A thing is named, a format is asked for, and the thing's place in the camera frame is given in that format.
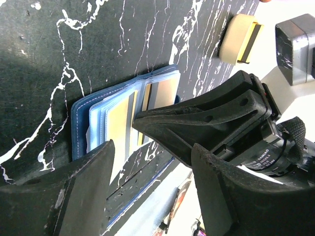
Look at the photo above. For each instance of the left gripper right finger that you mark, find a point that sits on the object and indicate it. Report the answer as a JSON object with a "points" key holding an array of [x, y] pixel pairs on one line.
{"points": [[234, 202]]}

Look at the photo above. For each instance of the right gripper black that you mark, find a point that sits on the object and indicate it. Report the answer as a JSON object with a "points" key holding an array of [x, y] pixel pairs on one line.
{"points": [[265, 149]]}

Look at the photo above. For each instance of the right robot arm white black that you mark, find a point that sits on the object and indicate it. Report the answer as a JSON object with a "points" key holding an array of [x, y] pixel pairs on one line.
{"points": [[293, 77]]}

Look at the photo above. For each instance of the orange credit card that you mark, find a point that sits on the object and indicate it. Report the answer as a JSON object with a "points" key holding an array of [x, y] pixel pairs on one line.
{"points": [[119, 129]]}

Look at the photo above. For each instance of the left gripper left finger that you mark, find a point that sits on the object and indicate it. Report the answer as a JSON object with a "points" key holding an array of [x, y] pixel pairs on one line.
{"points": [[69, 201]]}

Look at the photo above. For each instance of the blue card holder wallet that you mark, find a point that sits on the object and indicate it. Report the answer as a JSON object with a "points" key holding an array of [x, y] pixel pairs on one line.
{"points": [[89, 114]]}

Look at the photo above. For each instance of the beige plastic tray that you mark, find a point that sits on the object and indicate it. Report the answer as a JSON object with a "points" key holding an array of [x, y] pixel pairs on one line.
{"points": [[234, 37]]}

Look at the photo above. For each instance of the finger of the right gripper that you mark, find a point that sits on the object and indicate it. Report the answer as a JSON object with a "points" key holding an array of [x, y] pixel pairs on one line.
{"points": [[178, 129]]}

